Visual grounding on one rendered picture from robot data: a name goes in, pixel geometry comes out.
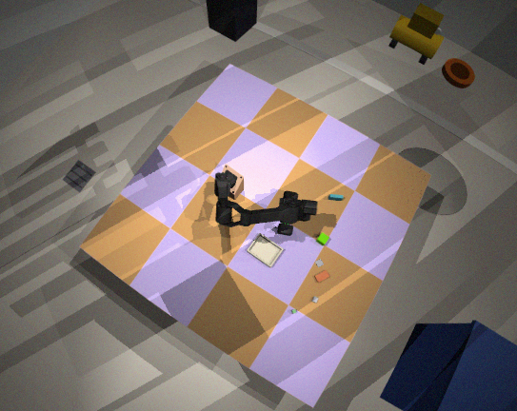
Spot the teal rectangular block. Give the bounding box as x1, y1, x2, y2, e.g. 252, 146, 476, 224
328, 194, 344, 201

